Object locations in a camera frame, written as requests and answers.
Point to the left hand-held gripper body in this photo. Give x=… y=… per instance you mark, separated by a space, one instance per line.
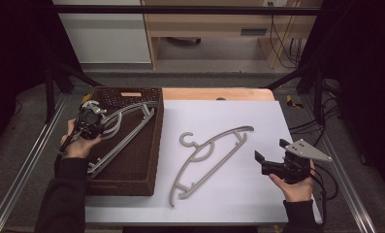
x=89 y=124

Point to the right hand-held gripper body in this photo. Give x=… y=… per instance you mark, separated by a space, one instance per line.
x=292 y=170

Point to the grey plastic clothes hanger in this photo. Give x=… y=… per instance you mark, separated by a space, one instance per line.
x=115 y=152
x=128 y=109
x=209 y=171

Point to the brown woven basket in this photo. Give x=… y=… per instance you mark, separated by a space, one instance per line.
x=132 y=168

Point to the person's right hand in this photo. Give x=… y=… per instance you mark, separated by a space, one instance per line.
x=295 y=192

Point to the person's left hand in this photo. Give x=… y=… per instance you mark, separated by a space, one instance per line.
x=78 y=149

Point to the yellow and black clamp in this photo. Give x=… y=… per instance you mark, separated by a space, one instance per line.
x=86 y=98
x=292 y=102

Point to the white board mat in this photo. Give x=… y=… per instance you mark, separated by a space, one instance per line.
x=238 y=194

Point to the white cabinet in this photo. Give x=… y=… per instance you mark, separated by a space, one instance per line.
x=106 y=35

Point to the black curtain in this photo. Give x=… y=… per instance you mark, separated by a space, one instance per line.
x=15 y=58
x=364 y=81

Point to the light wooden desk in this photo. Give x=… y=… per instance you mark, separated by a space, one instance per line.
x=212 y=24

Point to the black metal frame leg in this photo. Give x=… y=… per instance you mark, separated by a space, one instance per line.
x=317 y=93
x=50 y=93

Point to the aluminium rail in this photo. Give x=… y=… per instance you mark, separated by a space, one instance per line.
x=28 y=155
x=348 y=187

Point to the black horizontal frame bar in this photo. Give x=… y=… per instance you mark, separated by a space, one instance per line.
x=180 y=9

